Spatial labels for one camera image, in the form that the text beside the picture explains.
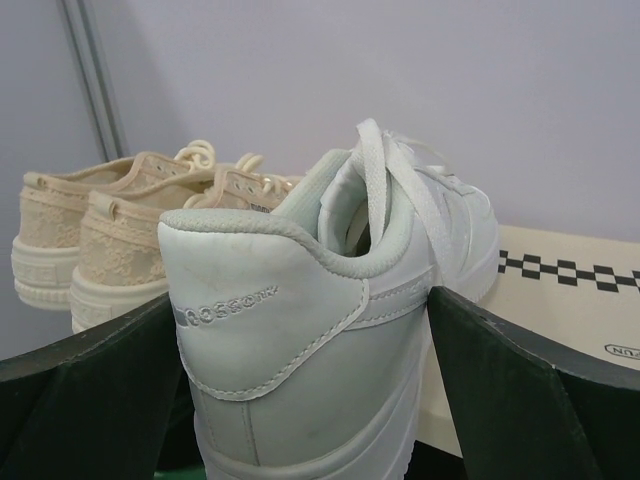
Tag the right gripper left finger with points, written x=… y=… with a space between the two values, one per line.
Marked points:
x=111 y=402

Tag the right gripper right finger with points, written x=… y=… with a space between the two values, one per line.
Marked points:
x=527 y=407

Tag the beige sneaker one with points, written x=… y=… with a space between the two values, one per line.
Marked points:
x=120 y=266
x=46 y=249

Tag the white chunky sneaker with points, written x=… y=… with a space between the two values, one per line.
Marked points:
x=303 y=331

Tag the beige black-framed shoe shelf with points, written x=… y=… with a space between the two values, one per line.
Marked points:
x=579 y=291

